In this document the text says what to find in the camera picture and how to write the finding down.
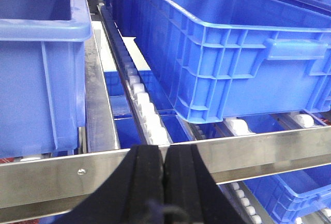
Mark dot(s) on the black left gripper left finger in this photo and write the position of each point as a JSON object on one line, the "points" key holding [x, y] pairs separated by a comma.
{"points": [[133, 193]]}

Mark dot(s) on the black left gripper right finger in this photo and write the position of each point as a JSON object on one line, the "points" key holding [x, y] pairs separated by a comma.
{"points": [[189, 185]]}

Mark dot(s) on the blue bin on bottom shelf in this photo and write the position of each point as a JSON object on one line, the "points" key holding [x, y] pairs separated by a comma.
{"points": [[287, 196]]}

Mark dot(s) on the blue bin right lower shelf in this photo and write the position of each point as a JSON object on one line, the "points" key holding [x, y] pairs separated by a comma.
{"points": [[216, 59]]}

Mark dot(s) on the blue bin shelf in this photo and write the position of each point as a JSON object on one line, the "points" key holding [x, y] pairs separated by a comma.
{"points": [[42, 75], [216, 59]]}

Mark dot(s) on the blue bin centre lower shelf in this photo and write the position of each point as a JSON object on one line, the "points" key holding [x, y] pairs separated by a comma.
{"points": [[42, 75]]}

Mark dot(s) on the white roller track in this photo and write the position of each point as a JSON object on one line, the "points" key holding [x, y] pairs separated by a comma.
{"points": [[149, 124]]}

